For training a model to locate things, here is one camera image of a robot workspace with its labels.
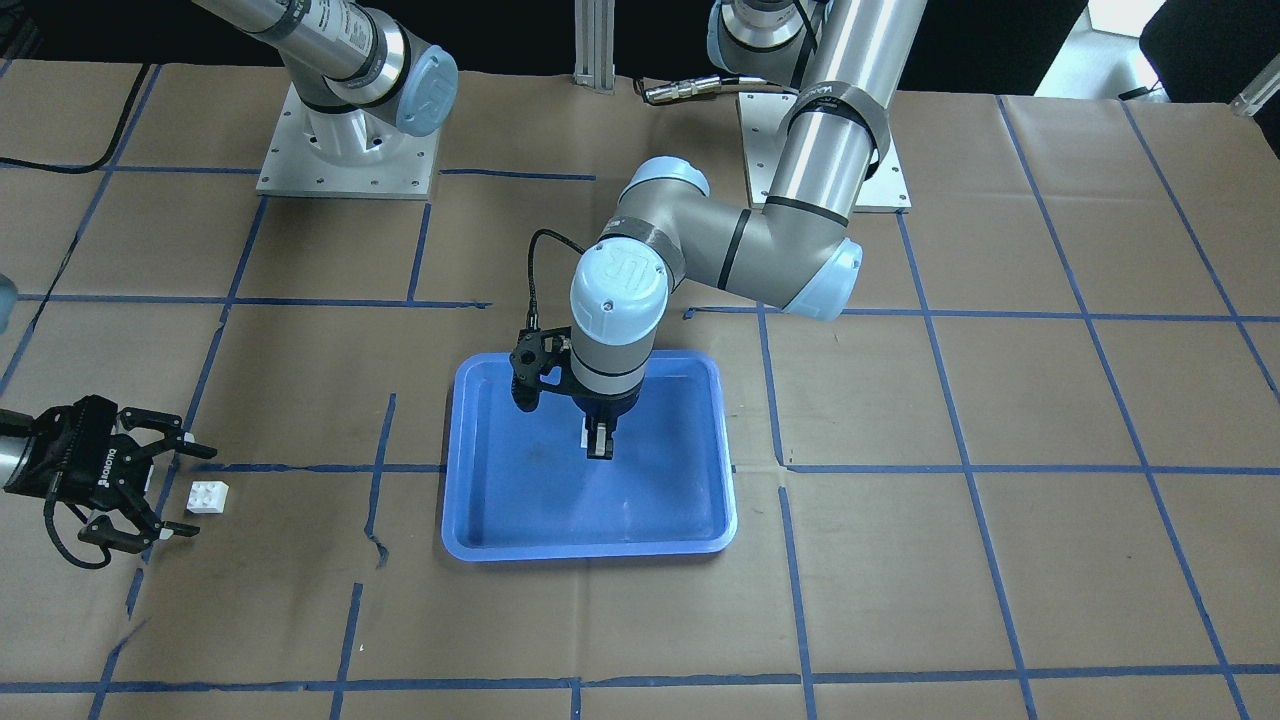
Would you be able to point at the white toy block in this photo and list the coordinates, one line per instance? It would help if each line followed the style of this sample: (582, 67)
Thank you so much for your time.
(207, 497)
(596, 435)

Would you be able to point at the aluminium frame post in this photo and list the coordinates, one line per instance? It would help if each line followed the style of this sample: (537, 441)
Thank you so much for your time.
(594, 45)

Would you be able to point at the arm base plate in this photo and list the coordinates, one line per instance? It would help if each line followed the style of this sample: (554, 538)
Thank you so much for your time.
(344, 156)
(760, 115)

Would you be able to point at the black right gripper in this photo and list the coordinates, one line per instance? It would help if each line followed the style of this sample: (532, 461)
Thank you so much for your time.
(88, 462)

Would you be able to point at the blue plastic tray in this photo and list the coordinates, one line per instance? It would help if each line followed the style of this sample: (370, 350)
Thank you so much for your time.
(519, 486)

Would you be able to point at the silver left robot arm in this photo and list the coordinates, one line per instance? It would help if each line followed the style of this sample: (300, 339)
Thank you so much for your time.
(843, 60)

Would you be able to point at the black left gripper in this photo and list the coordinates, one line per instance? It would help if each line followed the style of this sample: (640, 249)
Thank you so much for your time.
(603, 406)

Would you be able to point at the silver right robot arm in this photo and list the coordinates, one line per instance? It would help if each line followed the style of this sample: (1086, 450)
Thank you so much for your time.
(341, 56)

